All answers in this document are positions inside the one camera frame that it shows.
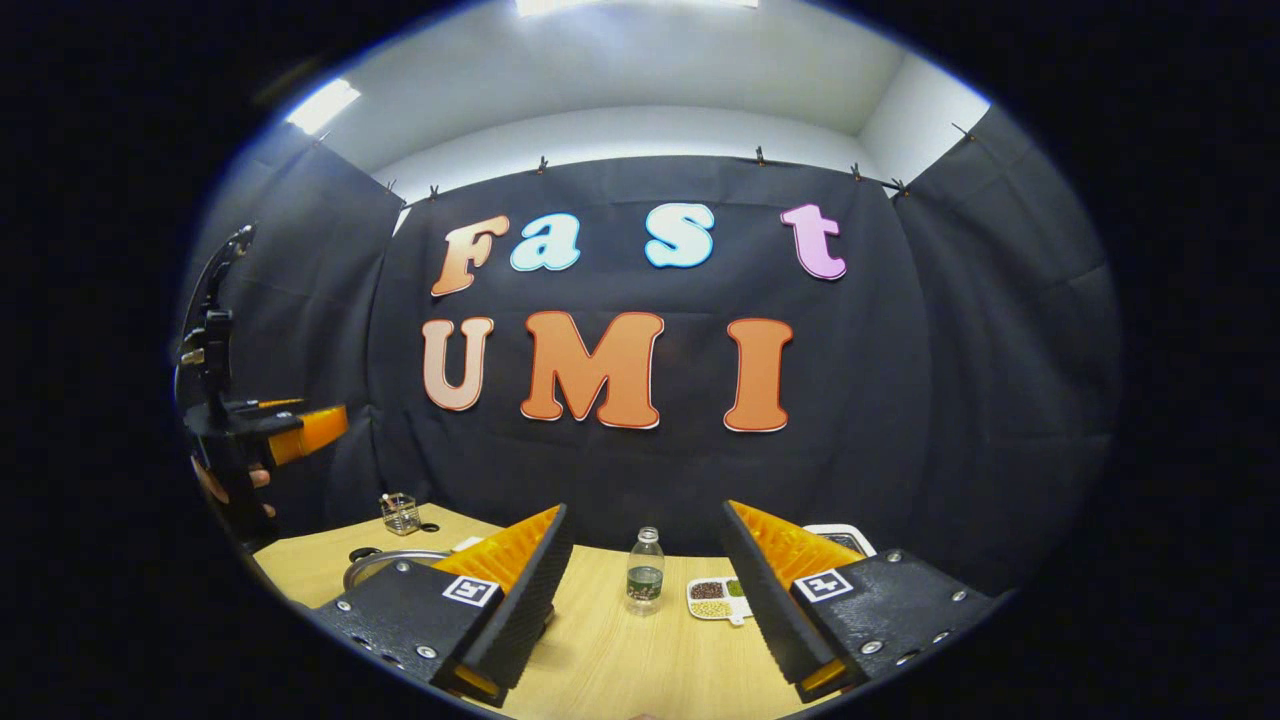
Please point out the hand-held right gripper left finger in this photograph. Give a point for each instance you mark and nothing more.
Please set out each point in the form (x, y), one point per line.
(520, 600)

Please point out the steel pot with soybeans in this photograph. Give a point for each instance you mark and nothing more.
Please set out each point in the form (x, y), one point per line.
(385, 570)

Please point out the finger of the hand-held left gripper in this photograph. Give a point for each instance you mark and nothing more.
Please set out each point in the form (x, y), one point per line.
(315, 433)
(270, 405)

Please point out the wide ceiling light panel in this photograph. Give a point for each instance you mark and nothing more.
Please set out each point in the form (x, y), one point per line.
(640, 5)

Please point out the narrow ceiling light panel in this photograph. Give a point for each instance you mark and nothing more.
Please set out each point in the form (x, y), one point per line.
(322, 105)

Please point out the clear plastic water bottle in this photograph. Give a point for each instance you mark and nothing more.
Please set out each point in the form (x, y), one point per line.
(645, 580)

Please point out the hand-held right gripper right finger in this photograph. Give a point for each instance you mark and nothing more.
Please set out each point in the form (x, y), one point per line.
(765, 600)

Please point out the white toaster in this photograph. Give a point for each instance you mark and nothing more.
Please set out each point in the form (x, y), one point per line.
(850, 535)

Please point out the row of black cloth clips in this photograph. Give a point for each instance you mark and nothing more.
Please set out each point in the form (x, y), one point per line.
(542, 163)

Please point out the clear glass holder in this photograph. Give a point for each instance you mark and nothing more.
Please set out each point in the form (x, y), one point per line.
(401, 515)

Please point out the white divided bean dish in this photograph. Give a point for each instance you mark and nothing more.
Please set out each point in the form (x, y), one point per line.
(712, 598)

